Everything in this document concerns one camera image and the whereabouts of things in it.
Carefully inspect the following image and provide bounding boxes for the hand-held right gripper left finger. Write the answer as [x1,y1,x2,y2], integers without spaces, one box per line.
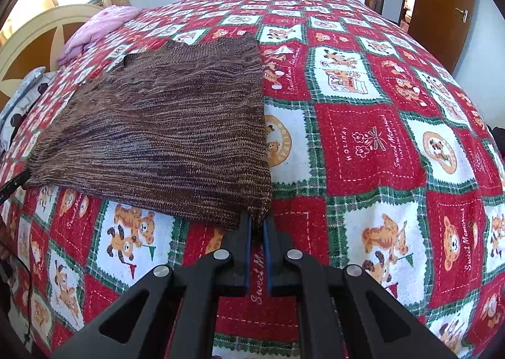
[51,211,253,359]

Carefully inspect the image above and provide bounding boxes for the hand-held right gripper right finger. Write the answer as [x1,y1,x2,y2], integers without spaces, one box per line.
[264,213,459,359]

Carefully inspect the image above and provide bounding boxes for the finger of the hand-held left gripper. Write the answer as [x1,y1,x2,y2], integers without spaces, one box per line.
[0,171,31,203]

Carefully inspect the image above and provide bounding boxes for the brown knitted sweater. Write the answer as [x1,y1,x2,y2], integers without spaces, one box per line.
[24,33,274,232]

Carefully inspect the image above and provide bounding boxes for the grey dotted pillow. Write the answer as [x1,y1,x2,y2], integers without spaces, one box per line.
[0,81,60,151]

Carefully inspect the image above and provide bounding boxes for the grey floral pillow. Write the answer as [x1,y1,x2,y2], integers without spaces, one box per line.
[16,66,50,107]

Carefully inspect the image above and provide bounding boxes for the red patchwork printed blanket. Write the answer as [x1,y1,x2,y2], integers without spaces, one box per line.
[0,0,505,359]

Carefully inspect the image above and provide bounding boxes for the cream and wood headboard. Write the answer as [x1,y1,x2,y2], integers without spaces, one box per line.
[0,4,105,99]

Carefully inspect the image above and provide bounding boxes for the pink pillow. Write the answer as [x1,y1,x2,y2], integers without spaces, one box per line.
[57,5,143,67]

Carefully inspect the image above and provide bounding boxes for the brown wooden door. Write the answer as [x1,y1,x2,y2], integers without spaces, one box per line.
[408,0,480,73]

